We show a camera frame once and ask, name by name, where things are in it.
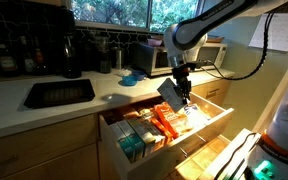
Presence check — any metal canister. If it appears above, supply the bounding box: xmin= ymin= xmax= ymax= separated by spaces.
xmin=110 ymin=46 xmax=125 ymax=71

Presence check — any dark bottle white label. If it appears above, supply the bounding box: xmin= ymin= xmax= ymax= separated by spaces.
xmin=0 ymin=41 xmax=19 ymax=78

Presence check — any white wall calendar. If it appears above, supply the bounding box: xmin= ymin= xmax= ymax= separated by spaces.
xmin=248 ymin=12 xmax=288 ymax=53

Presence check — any narrow orange box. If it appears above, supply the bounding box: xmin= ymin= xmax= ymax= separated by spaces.
xmin=149 ymin=116 xmax=174 ymax=144

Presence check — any metal drawer handle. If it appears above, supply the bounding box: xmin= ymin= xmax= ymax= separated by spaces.
xmin=178 ymin=133 xmax=209 ymax=159

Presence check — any wide wooden cabinet front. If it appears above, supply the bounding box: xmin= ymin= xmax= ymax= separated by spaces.
xmin=0 ymin=113 xmax=101 ymax=180

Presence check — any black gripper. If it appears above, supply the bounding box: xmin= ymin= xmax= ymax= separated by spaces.
xmin=171 ymin=64 xmax=194 ymax=105

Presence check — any silver toaster oven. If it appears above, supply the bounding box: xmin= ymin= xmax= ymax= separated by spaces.
xmin=132 ymin=41 xmax=172 ymax=78

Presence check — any white blue snack bag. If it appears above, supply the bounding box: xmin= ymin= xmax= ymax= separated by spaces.
xmin=183 ymin=103 xmax=212 ymax=130

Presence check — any light blue small bowl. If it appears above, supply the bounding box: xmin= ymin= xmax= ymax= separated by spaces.
xmin=121 ymin=74 xmax=140 ymax=87

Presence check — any dark blue small bowl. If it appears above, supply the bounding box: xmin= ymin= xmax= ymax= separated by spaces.
xmin=132 ymin=69 xmax=148 ymax=81

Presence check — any metal cabinet bar handle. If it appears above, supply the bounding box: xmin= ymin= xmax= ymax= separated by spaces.
xmin=205 ymin=87 xmax=222 ymax=99

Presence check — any dark glass jar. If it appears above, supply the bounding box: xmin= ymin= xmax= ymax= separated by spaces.
xmin=92 ymin=31 xmax=114 ymax=75

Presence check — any tall black appliance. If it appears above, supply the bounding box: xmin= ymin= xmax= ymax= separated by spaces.
xmin=58 ymin=6 xmax=84 ymax=80

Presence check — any crumpled white wrapper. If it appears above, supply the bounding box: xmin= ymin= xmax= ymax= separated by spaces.
xmin=113 ymin=67 xmax=134 ymax=78

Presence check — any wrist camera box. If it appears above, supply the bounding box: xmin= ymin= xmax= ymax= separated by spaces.
xmin=187 ymin=59 xmax=216 ymax=71

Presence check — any teal carton box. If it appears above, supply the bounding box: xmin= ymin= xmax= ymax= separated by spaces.
xmin=108 ymin=122 xmax=137 ymax=164
xmin=117 ymin=119 xmax=147 ymax=160

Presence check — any black rectangular tray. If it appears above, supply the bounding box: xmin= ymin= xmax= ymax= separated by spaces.
xmin=22 ymin=78 xmax=97 ymax=110

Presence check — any black stand cable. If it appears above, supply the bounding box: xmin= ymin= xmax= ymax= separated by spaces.
xmin=213 ymin=132 xmax=259 ymax=180

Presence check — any wooden cabinet drawer front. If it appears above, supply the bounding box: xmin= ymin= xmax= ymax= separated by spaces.
xmin=190 ymin=77 xmax=235 ymax=102

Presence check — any open wooden drawer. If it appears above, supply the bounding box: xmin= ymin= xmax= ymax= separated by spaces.
xmin=98 ymin=91 xmax=235 ymax=180

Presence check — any orange snack bag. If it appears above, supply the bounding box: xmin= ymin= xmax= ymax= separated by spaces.
xmin=152 ymin=101 xmax=194 ymax=140

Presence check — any dark glass bottle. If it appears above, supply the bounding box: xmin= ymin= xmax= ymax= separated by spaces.
xmin=33 ymin=36 xmax=49 ymax=76
xmin=18 ymin=34 xmax=37 ymax=76

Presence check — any pink bowl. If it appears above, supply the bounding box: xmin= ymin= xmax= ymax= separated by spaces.
xmin=146 ymin=37 xmax=164 ymax=47

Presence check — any yellow green carton box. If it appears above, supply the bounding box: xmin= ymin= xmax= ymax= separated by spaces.
xmin=127 ymin=116 xmax=157 ymax=156

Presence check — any white microwave oven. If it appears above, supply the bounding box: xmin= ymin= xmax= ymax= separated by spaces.
xmin=187 ymin=42 xmax=229 ymax=72

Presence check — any kitchen window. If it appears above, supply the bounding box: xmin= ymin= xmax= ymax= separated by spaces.
xmin=70 ymin=0 xmax=202 ymax=35

